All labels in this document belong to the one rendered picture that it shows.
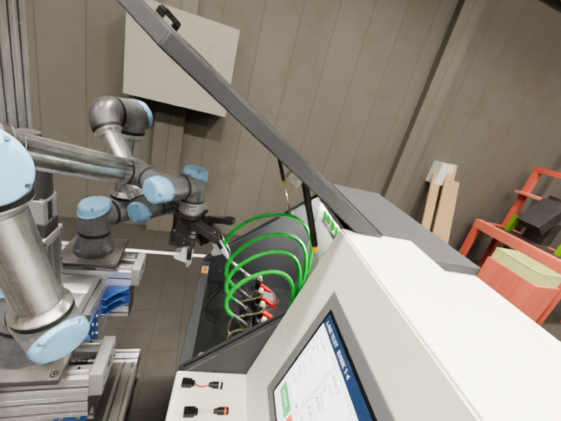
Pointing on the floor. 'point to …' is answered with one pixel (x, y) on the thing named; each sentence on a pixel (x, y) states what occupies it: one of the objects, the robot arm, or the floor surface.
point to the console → (416, 338)
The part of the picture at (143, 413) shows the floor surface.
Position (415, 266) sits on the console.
